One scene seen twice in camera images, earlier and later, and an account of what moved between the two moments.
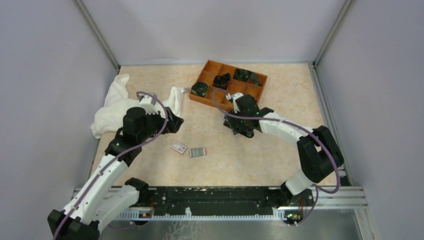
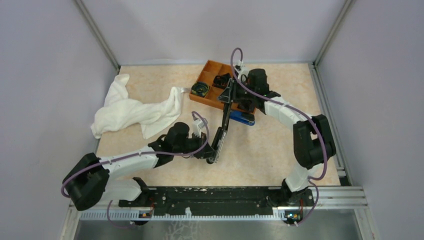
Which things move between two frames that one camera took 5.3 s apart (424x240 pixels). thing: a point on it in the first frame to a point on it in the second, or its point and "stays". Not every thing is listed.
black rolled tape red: (222, 81) stays
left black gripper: (174, 122) to (207, 152)
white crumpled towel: (118, 101) stays
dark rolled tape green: (199, 89) stays
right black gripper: (232, 120) to (227, 96)
